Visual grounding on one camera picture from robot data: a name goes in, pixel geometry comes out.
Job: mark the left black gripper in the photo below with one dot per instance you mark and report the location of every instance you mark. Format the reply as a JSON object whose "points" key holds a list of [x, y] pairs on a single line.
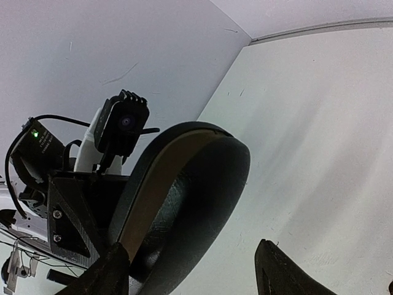
{"points": [[78, 207]]}

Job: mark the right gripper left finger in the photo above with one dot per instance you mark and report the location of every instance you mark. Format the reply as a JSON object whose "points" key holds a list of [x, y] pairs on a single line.
{"points": [[108, 275]]}

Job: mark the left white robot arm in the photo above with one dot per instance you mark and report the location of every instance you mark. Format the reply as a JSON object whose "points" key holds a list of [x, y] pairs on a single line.
{"points": [[32, 230]]}

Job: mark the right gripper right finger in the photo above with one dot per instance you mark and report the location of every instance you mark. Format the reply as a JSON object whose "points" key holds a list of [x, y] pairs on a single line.
{"points": [[276, 273]]}

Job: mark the black glasses case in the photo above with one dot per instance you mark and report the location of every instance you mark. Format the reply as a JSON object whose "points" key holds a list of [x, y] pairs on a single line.
{"points": [[180, 194]]}

